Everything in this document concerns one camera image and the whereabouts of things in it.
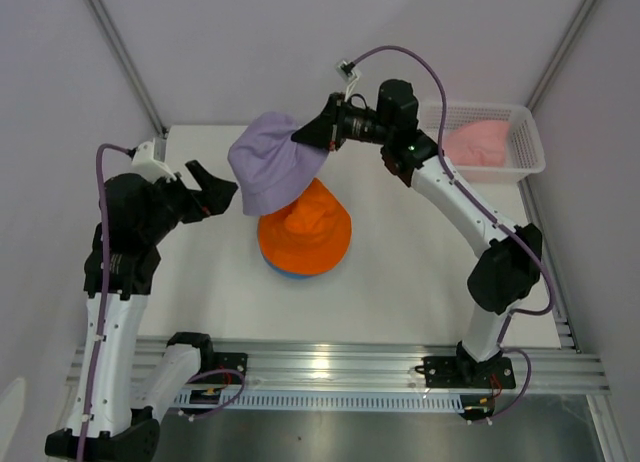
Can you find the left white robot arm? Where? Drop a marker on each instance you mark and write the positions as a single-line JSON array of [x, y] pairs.
[[112, 420]]

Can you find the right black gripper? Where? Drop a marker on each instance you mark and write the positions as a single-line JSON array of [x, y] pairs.
[[323, 131]]

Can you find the blue bucket hat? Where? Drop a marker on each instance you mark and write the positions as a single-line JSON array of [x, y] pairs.
[[288, 274]]

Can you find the white slotted cable duct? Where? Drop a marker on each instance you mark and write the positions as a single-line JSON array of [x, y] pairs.
[[288, 400]]

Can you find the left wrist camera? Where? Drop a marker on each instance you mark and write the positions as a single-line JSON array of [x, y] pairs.
[[149, 161]]

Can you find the pink bucket hat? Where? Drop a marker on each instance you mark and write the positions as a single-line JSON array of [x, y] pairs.
[[478, 144]]

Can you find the aluminium mounting rail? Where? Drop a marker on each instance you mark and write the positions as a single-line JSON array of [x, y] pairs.
[[306, 366]]

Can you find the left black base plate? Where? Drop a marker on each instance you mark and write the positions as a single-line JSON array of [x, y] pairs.
[[222, 362]]

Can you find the purple bucket hat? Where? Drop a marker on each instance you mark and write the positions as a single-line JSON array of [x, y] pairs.
[[272, 170]]

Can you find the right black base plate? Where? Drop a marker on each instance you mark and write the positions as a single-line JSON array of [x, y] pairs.
[[452, 372]]

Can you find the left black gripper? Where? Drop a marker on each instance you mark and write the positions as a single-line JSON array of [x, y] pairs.
[[215, 196]]

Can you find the orange bucket hat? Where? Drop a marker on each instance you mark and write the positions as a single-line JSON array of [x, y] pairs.
[[309, 236]]

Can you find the white plastic basket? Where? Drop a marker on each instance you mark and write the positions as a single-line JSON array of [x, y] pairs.
[[525, 154]]

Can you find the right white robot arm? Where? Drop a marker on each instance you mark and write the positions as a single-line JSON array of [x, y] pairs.
[[508, 255]]

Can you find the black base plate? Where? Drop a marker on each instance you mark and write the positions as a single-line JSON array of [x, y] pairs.
[[222, 362], [452, 372]]

